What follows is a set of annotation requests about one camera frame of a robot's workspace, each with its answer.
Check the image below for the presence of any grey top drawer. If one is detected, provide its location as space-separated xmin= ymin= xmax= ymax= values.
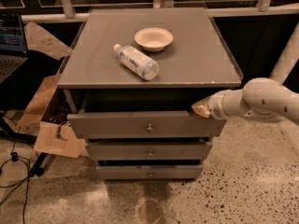
xmin=67 ymin=111 xmax=225 ymax=139

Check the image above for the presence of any black laptop stand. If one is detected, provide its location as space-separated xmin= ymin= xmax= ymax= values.
xmin=0 ymin=112 xmax=47 ymax=177

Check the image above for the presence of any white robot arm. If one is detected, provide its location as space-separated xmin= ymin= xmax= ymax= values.
xmin=192 ymin=77 xmax=299 ymax=125

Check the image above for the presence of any open cardboard box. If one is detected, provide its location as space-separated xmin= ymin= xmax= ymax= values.
xmin=18 ymin=21 xmax=88 ymax=158

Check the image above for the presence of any open laptop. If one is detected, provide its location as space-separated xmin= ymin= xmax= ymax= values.
xmin=0 ymin=11 xmax=28 ymax=83

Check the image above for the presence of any grey bottom drawer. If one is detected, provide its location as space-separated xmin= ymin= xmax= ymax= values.
xmin=96 ymin=165 xmax=204 ymax=180

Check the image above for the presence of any white paper bowl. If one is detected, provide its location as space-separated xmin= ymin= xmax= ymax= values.
xmin=135 ymin=28 xmax=174 ymax=52

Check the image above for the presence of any grey drawer cabinet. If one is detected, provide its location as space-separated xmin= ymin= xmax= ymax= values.
xmin=58 ymin=8 xmax=242 ymax=179

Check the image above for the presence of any grey drawer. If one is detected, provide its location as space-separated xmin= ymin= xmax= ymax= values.
xmin=67 ymin=111 xmax=225 ymax=139
xmin=96 ymin=165 xmax=204 ymax=180
xmin=86 ymin=140 xmax=212 ymax=161

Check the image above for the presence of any white metal railing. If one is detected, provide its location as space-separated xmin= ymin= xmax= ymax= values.
xmin=0 ymin=0 xmax=299 ymax=85

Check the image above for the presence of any clear plastic water bottle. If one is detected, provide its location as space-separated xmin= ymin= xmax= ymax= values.
xmin=113 ymin=44 xmax=160 ymax=80

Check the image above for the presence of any grey middle drawer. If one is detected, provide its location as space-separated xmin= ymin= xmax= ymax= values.
xmin=86 ymin=140 xmax=212 ymax=161

